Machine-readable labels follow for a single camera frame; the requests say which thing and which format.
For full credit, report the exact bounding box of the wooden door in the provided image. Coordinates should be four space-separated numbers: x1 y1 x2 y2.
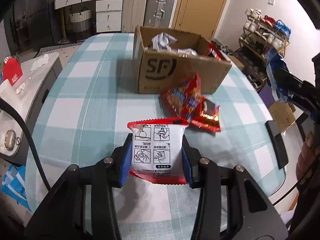
171 0 227 40

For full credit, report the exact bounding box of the right hand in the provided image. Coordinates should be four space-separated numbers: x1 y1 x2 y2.
296 132 319 185

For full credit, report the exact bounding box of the dotted rug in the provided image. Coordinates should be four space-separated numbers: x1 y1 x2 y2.
33 40 84 59

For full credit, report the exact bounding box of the blue white packaging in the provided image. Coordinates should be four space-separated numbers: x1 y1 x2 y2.
1 165 31 211

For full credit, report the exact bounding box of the silver aluminium suitcase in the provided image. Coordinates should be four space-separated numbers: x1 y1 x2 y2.
143 0 175 28

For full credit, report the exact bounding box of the cardboard box on floor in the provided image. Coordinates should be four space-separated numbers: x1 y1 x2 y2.
268 101 296 132

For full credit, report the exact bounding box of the shoe rack with shoes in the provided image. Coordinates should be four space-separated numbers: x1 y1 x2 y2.
234 9 291 92

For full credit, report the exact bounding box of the grey side cabinet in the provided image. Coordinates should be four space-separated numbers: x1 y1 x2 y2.
1 52 62 166

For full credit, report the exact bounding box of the white noodle snack bag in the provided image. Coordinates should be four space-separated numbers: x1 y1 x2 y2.
176 48 198 56

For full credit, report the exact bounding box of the red and silver snack bag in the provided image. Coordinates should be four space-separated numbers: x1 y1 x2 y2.
205 41 227 61

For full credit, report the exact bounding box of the purple bag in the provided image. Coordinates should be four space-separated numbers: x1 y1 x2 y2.
259 85 275 108

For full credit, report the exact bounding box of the small red dark packet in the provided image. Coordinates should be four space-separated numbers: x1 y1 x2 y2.
191 96 221 133

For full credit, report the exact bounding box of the woven laundry basket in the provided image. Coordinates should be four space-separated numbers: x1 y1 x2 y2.
69 7 92 40

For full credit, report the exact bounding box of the black cable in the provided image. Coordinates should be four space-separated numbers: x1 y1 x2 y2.
0 98 52 190

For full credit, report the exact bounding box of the white drawer desk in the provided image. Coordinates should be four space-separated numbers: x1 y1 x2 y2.
54 0 123 33

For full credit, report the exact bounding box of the checkered teal tablecloth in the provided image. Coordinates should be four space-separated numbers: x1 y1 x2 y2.
33 33 285 239

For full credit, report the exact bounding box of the beige suitcase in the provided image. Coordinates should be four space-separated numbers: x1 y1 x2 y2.
121 0 147 33

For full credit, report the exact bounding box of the white red instruction packet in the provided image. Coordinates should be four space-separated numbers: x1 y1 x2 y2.
127 118 189 185

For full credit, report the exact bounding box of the red cartoon snack bag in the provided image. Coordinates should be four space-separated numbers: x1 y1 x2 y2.
160 73 202 121

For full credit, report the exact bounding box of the earbuds case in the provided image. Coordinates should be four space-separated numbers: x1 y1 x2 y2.
4 129 21 151

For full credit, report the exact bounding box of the red gift box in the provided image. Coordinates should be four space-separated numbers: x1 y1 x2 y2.
2 56 23 86

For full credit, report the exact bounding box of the black phone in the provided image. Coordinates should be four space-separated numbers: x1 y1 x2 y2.
265 120 289 169

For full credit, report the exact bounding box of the blue snack packet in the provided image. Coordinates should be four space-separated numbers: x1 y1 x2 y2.
265 48 289 103

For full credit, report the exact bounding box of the SF cardboard box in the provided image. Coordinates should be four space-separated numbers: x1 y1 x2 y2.
132 25 232 94

